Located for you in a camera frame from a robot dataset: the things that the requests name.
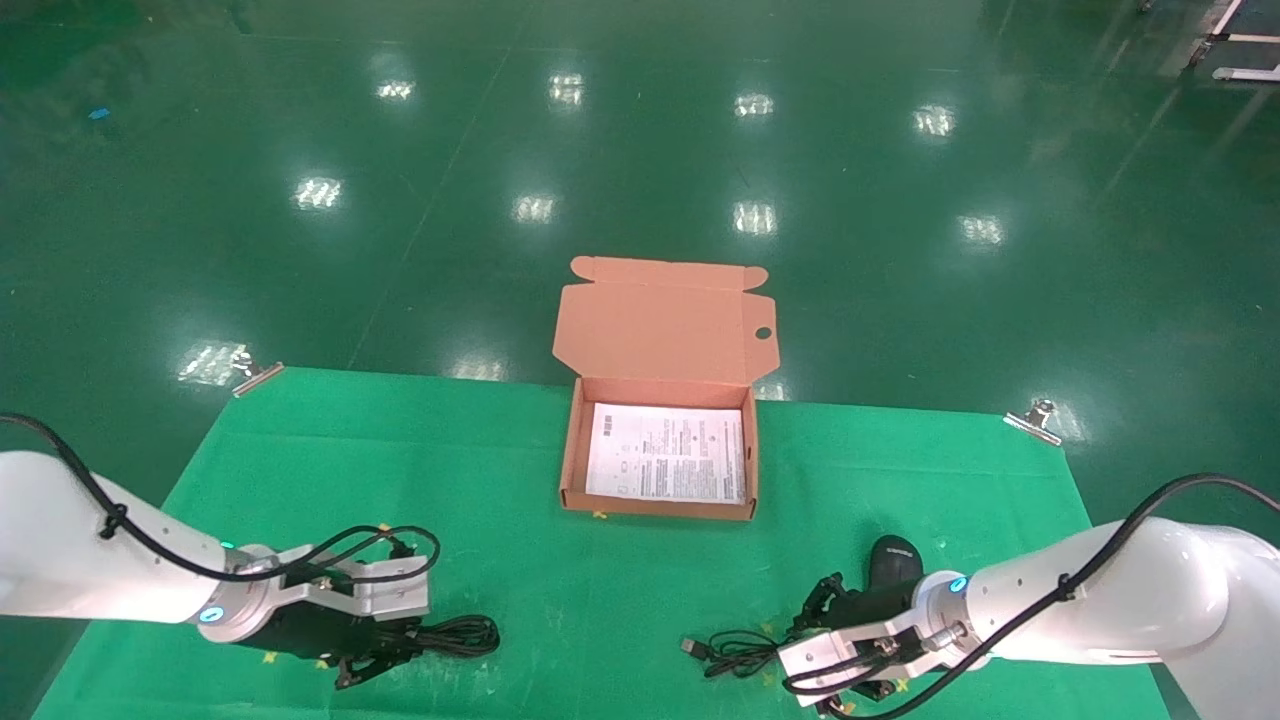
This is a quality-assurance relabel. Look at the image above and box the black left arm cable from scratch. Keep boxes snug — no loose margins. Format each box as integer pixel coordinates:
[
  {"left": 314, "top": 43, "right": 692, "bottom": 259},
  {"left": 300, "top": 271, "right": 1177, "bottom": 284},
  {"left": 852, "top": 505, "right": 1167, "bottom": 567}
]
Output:
[{"left": 0, "top": 413, "right": 442, "bottom": 587}]

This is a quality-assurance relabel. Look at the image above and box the orange cardboard box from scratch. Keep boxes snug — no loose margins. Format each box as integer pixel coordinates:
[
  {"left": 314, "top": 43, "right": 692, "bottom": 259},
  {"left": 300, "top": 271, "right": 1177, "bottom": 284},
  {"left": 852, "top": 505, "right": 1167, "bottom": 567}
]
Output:
[{"left": 552, "top": 256, "right": 779, "bottom": 523}]

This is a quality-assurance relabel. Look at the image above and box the white metal frame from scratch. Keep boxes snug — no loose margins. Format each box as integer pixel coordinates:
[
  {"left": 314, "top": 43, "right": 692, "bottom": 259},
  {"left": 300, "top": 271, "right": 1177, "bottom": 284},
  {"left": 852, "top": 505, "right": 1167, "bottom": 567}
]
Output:
[{"left": 1187, "top": 0, "right": 1280, "bottom": 86}]

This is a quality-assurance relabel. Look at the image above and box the green table mat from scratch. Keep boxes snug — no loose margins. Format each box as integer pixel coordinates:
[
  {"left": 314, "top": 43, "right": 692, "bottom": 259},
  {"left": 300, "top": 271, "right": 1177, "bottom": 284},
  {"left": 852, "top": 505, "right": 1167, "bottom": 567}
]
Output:
[{"left": 30, "top": 366, "right": 1176, "bottom": 720}]

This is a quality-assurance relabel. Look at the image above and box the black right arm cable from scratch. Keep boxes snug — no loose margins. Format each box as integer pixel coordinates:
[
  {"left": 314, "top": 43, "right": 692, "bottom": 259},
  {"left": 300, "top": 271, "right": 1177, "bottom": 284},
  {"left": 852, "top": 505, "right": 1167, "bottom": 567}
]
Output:
[{"left": 783, "top": 473, "right": 1280, "bottom": 720}]

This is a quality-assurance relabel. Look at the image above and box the metal binder clip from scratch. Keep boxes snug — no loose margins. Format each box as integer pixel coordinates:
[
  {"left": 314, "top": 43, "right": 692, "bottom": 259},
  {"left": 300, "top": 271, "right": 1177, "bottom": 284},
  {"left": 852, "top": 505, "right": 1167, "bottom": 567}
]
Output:
[
  {"left": 1003, "top": 398, "right": 1063, "bottom": 447},
  {"left": 232, "top": 345, "right": 286, "bottom": 399}
]

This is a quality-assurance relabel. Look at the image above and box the white printed instruction sheet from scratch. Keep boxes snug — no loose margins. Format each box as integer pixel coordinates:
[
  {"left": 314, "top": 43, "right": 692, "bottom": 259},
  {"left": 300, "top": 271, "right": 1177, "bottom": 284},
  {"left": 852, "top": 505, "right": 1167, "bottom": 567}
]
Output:
[{"left": 585, "top": 402, "right": 749, "bottom": 504}]

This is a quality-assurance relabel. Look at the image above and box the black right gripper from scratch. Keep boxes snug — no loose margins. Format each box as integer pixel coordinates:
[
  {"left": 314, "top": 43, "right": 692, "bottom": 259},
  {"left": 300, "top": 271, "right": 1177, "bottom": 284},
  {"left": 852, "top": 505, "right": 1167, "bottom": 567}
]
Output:
[{"left": 797, "top": 572, "right": 926, "bottom": 720}]

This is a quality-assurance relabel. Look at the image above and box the black data cable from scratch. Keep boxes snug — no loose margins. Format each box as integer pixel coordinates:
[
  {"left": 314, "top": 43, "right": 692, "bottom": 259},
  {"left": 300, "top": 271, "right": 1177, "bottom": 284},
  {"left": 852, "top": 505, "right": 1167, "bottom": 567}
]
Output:
[{"left": 405, "top": 614, "right": 501, "bottom": 659}]

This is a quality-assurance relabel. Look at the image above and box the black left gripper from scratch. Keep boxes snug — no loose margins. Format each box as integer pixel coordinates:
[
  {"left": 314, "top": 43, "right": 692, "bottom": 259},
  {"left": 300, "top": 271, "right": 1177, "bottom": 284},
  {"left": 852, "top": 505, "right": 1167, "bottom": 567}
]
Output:
[{"left": 235, "top": 603, "right": 429, "bottom": 691}]

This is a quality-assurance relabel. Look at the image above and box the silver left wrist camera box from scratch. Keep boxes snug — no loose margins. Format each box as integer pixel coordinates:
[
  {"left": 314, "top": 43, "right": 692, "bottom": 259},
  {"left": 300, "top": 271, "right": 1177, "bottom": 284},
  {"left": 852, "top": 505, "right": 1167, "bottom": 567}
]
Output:
[{"left": 262, "top": 553, "right": 432, "bottom": 623}]

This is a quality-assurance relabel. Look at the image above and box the black wired computer mouse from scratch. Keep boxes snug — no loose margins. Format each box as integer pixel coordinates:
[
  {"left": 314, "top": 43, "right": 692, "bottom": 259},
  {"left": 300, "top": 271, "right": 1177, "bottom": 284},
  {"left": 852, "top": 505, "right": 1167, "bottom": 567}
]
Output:
[{"left": 683, "top": 535, "right": 924, "bottom": 683}]

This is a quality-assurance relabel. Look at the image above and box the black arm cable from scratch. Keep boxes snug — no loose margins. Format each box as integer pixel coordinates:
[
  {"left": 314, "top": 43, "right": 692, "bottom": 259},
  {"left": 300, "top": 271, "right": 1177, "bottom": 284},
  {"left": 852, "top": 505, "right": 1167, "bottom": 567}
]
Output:
[
  {"left": 783, "top": 473, "right": 1280, "bottom": 720},
  {"left": 0, "top": 413, "right": 442, "bottom": 587}
]

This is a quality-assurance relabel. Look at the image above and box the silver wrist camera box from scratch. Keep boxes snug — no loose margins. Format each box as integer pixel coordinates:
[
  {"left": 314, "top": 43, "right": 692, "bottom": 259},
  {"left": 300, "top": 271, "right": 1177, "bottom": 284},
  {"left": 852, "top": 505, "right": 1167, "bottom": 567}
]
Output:
[
  {"left": 778, "top": 600, "right": 966, "bottom": 706},
  {"left": 262, "top": 553, "right": 432, "bottom": 623}
]

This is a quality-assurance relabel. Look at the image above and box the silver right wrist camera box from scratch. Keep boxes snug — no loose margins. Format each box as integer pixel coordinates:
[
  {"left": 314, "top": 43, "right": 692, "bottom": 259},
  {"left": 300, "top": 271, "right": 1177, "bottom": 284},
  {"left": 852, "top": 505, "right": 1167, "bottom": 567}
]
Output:
[{"left": 778, "top": 600, "right": 966, "bottom": 706}]

